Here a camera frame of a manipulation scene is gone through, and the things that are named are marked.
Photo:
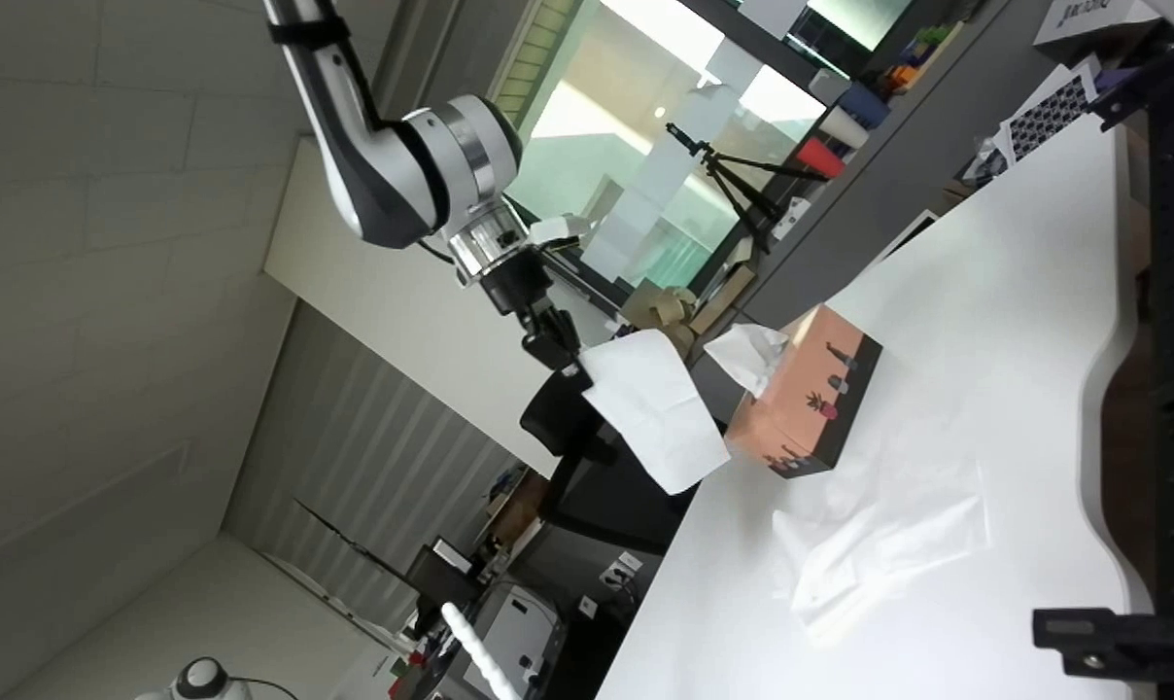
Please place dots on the black office chair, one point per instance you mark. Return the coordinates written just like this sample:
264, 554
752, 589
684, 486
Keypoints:
601, 472

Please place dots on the white tube lamp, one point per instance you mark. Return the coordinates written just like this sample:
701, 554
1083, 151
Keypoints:
478, 652

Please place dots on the orange printed tissue box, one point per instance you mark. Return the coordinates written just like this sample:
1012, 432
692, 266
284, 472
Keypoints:
815, 394

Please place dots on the clear plastic bag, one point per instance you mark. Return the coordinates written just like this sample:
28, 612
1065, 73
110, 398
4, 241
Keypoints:
891, 546

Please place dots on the black camera tripod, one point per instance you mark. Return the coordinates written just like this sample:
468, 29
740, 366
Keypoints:
730, 175

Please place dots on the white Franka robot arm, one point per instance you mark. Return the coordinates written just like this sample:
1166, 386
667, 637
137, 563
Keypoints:
398, 169

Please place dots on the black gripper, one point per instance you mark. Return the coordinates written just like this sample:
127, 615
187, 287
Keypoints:
518, 288

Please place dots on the white tissue in box opening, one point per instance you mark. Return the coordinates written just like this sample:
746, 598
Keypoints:
746, 355

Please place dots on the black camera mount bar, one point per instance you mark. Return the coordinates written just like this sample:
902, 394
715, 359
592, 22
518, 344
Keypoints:
1118, 643

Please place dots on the white pulled tissue sheet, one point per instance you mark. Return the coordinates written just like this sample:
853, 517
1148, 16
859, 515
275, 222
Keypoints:
649, 411

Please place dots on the white round-top device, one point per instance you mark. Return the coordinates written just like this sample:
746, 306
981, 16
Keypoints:
201, 678

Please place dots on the white perforated panel object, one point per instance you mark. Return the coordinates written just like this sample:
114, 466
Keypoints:
1046, 114

